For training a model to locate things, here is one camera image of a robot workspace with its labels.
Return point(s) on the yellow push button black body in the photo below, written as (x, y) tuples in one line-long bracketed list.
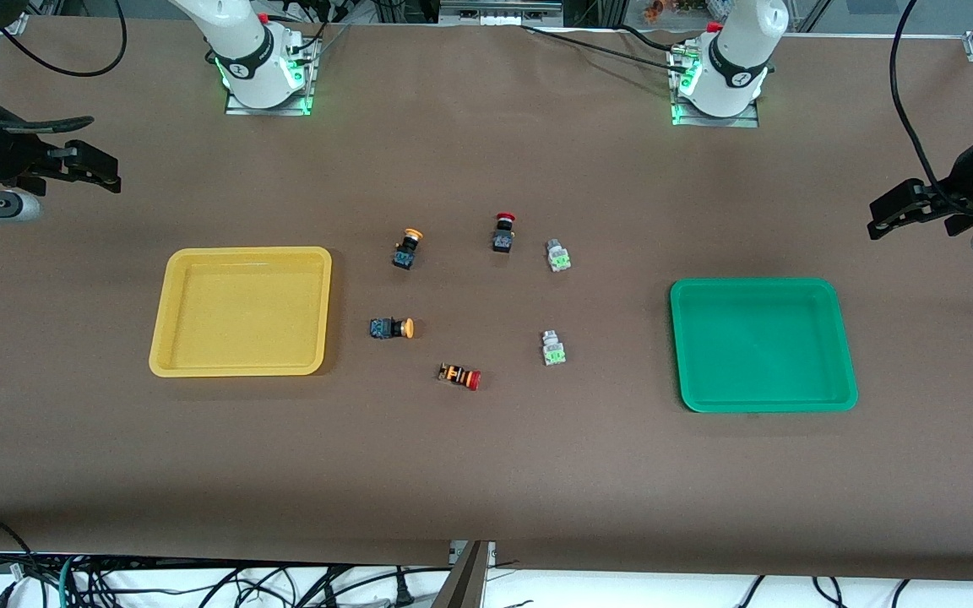
[(385, 328), (404, 253)]

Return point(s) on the yellow plastic tray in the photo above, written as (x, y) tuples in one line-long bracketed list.
[(241, 312)]

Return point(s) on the brown table mat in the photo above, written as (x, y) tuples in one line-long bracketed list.
[(486, 473)]

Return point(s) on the green push button white body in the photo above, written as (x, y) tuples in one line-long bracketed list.
[(552, 349), (557, 257)]

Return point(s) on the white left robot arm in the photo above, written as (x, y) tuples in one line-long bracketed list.
[(736, 59)]

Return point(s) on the red push button black body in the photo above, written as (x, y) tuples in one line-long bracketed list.
[(502, 241)]

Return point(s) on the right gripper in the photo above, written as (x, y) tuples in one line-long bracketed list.
[(7, 156)]

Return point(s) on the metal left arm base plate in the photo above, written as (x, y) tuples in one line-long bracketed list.
[(748, 121)]

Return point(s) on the small metal corner bracket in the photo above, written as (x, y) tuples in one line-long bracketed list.
[(13, 24)]

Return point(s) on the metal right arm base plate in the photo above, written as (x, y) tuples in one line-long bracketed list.
[(301, 108)]

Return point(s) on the red push button orange body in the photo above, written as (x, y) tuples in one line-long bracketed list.
[(457, 375)]

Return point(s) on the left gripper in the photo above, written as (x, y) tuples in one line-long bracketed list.
[(962, 191)]

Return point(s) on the green plastic tray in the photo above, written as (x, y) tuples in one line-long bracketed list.
[(761, 346)]

